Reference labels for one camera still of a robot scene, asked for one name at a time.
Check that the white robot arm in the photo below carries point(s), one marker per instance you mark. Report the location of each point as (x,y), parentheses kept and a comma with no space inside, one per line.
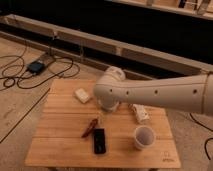
(190,94)

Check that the white rectangular block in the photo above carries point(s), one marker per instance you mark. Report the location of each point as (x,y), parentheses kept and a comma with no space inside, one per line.
(82,95)

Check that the crumpled white packet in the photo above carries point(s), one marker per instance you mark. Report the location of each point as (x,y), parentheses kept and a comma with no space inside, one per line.
(140,112)

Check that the black rectangular device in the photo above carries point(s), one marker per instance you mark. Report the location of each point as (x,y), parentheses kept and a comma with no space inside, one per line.
(99,141)

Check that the wooden table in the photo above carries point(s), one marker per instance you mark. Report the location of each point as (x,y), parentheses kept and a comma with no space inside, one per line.
(58,140)

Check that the blue power adapter box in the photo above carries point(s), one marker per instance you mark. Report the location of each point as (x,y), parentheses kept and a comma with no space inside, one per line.
(35,67)

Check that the long wooden shelf frame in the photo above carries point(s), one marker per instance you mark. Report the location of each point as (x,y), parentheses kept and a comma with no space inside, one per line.
(88,40)

